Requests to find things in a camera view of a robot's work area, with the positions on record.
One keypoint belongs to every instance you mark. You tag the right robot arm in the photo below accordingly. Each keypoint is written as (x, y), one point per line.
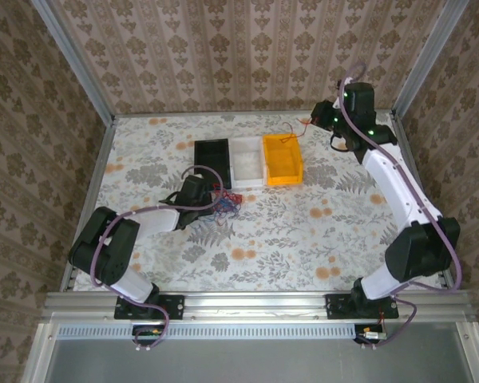
(399, 187)

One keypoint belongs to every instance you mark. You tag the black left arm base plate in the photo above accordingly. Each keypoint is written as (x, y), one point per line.
(171, 307)

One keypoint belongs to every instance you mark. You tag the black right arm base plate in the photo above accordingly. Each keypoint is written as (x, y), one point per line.
(337, 307)

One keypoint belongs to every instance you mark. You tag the floral tablecloth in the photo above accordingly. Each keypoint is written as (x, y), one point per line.
(271, 239)

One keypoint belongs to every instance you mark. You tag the aluminium frame post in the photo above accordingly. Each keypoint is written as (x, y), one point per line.
(74, 60)
(425, 60)

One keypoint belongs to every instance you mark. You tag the yellow plastic bin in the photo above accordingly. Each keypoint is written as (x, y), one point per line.
(282, 159)

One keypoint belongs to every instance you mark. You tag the white plastic tray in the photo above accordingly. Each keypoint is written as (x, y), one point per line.
(245, 163)

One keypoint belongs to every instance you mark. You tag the black plastic tray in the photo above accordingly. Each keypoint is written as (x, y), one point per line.
(211, 157)

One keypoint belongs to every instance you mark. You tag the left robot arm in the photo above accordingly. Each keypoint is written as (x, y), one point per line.
(119, 255)

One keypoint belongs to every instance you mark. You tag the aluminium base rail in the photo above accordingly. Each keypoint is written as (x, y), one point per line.
(255, 305)

